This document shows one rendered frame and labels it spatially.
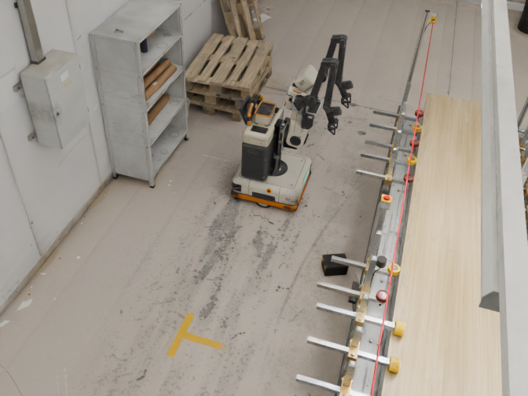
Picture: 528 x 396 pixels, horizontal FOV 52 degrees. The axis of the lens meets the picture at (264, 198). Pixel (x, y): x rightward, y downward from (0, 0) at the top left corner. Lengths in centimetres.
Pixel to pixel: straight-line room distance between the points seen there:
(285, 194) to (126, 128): 159
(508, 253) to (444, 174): 291
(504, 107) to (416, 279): 162
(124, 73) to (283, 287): 225
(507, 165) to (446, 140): 295
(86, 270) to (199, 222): 109
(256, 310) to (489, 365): 186
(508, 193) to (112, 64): 367
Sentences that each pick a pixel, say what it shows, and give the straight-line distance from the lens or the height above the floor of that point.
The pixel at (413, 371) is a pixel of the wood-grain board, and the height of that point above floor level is 90.
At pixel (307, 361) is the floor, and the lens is 425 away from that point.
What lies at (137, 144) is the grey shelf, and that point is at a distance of 526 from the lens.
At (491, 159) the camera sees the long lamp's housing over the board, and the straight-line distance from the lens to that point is 223.
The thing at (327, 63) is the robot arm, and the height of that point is 161.
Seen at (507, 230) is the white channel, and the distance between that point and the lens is 180.
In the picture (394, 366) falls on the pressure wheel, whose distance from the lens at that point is 319.
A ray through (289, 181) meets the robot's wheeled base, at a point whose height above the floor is 28.
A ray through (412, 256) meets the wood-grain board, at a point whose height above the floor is 90.
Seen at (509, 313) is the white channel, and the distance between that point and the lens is 158.
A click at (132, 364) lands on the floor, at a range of 426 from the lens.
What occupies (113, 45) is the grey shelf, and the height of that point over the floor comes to 148.
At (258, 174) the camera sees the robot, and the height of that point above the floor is 38.
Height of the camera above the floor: 359
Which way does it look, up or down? 42 degrees down
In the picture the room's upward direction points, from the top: 4 degrees clockwise
